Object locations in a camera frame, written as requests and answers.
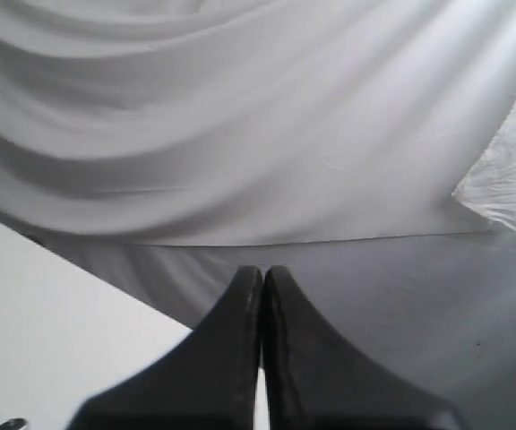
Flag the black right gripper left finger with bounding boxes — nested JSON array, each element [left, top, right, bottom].
[[73, 266, 262, 429]]

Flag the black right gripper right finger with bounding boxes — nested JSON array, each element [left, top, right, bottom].
[[263, 266, 458, 429]]

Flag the white backdrop cloth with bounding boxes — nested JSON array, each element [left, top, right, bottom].
[[0, 1, 516, 429]]

